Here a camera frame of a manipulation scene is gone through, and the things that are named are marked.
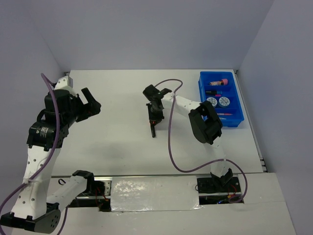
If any blue compartment tray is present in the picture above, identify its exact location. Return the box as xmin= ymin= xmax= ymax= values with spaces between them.
xmin=198 ymin=71 xmax=244 ymax=127

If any orange black highlighter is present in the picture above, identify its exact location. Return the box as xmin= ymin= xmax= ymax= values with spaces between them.
xmin=150 ymin=120 xmax=156 ymax=138

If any silver foil plate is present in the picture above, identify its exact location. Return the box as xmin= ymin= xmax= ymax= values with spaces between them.
xmin=111 ymin=176 xmax=201 ymax=212

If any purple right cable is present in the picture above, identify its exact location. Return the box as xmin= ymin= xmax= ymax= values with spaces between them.
xmin=155 ymin=78 xmax=248 ymax=204

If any blue black highlighter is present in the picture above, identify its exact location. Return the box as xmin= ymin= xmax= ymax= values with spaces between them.
xmin=205 ymin=91 xmax=222 ymax=95

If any purple cable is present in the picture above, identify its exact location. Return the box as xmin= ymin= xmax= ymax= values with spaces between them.
xmin=155 ymin=78 xmax=248 ymax=204
xmin=0 ymin=72 xmax=69 ymax=235

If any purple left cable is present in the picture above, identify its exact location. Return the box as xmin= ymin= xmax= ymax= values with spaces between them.
xmin=0 ymin=72 xmax=69 ymax=235

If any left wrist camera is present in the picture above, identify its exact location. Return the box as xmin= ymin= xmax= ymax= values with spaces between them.
xmin=54 ymin=76 xmax=73 ymax=90

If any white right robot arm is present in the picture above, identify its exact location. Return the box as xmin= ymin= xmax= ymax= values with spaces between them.
xmin=143 ymin=85 xmax=233 ymax=191

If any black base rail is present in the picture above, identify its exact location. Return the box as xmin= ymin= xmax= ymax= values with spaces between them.
xmin=70 ymin=175 xmax=242 ymax=212

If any blue round tub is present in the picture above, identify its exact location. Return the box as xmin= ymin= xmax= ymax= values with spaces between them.
xmin=218 ymin=96 xmax=231 ymax=108
xmin=206 ymin=97 xmax=218 ymax=108

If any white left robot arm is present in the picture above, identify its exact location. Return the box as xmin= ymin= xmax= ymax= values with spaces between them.
xmin=0 ymin=88 xmax=101 ymax=234

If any pink tube of pins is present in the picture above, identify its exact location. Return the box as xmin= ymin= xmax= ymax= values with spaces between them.
xmin=208 ymin=78 xmax=228 ymax=86

